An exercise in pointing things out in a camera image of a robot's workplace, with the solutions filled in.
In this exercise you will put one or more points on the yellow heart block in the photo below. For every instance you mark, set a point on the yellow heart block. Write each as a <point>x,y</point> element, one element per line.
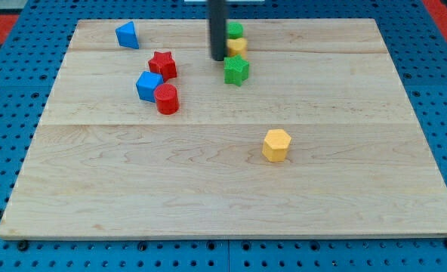
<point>237,47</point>

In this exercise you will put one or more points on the green cylinder block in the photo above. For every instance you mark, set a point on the green cylinder block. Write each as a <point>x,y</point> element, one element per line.
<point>235,30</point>

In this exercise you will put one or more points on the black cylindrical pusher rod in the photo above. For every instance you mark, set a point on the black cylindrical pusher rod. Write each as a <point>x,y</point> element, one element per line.
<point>217,22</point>

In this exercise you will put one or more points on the red cylinder block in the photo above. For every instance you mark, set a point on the red cylinder block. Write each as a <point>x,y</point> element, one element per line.
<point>166,97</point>

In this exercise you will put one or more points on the blue cube block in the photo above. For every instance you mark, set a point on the blue cube block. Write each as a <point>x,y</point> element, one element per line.
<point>146,85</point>

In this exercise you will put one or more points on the red star block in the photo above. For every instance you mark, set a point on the red star block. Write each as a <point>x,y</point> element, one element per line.
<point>163,64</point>

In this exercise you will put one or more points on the blue triangle block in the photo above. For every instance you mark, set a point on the blue triangle block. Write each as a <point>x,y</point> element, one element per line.
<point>127,36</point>

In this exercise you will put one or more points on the wooden board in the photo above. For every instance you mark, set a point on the wooden board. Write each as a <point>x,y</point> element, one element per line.
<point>105,165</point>

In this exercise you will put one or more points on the yellow hexagon block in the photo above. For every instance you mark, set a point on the yellow hexagon block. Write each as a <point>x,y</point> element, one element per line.
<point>276,144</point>

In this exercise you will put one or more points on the green star block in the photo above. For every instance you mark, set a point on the green star block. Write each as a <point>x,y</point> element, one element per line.
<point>236,70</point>

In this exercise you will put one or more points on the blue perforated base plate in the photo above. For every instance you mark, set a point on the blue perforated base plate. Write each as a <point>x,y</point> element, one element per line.
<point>31,57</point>

